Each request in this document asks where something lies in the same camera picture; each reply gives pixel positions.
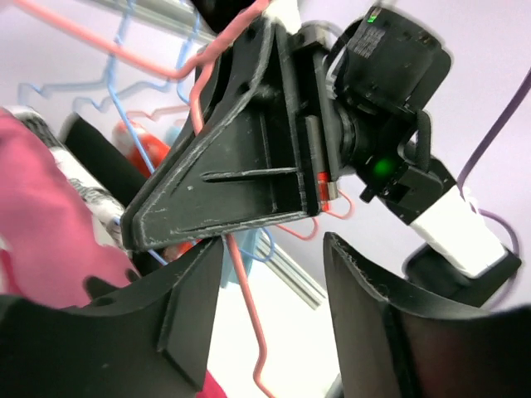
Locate pink wire hanger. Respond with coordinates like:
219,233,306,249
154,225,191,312
14,1,274,397

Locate orange white trousers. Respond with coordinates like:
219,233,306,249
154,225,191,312
112,121,194,261

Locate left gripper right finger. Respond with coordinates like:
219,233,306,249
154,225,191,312
323,232,530,398

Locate pink camouflage trousers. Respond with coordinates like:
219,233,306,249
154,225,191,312
1,109,224,397

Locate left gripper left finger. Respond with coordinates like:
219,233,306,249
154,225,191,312
1,238,223,397

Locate black white print trousers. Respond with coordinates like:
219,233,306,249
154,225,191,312
3,105,125,250

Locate aluminium frame right post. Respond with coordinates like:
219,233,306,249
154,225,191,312
251,232,328,310

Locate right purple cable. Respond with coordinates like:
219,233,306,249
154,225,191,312
455,66,531,308

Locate aluminium hanging rail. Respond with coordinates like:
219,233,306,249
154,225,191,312
85,0,214,43

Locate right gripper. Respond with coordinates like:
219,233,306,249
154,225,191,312
121,20,339,251

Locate salmon wire hanger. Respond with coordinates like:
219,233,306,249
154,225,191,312
125,104,355,241

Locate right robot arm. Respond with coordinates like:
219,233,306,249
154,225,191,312
121,5,521,307

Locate blue wire hanger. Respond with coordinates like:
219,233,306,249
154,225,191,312
17,0,204,266
70,74,276,263

